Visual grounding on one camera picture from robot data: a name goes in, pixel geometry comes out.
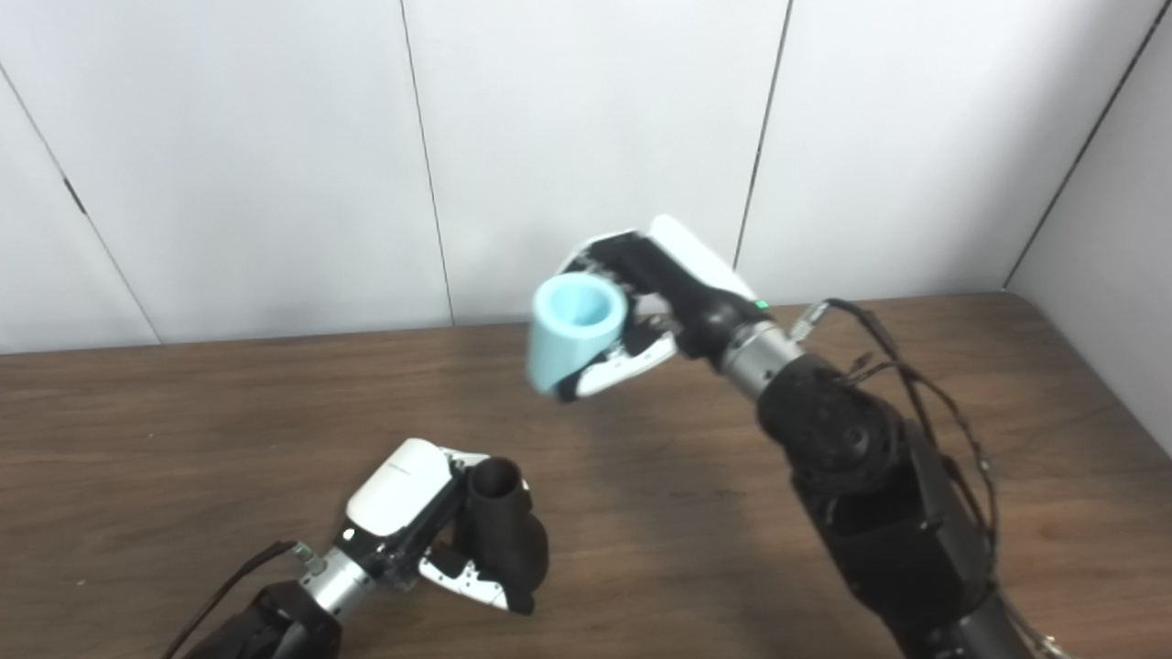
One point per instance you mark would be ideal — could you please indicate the black flared nozzle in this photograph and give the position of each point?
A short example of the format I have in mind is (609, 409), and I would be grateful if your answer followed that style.
(513, 540)

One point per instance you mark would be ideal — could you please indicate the light blue cylinder cup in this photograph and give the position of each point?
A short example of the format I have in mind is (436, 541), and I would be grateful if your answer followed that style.
(563, 352)

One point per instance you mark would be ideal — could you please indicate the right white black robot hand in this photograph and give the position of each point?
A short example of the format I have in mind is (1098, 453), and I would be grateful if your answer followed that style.
(696, 293)

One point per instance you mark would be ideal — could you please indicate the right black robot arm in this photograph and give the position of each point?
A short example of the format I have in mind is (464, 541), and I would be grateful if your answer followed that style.
(870, 494)

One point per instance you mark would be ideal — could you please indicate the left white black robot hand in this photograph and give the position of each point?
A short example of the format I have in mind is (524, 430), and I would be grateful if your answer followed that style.
(398, 490)

